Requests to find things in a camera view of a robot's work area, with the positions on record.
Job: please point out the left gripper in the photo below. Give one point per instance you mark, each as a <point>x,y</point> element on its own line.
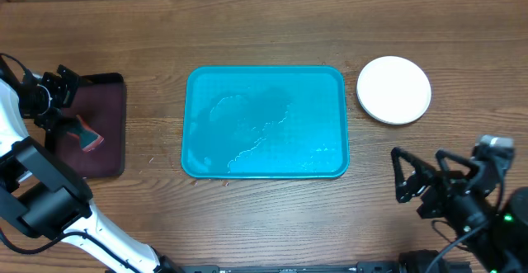
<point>67,90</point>

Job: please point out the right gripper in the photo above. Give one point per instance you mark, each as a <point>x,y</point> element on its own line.
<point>450,188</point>

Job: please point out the green and red sponge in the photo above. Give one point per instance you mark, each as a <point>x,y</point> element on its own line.
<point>88,138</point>

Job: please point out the white plastic plate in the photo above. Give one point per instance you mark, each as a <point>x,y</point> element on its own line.
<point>393,90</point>

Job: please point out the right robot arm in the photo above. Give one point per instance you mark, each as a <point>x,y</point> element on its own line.
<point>500,245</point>

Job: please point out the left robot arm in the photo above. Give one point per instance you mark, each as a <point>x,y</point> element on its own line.
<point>42,195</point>

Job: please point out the black rectangular sponge tray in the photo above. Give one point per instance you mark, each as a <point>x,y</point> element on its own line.
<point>102,105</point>

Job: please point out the teal plastic serving tray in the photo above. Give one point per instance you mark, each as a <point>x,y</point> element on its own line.
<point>265,122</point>

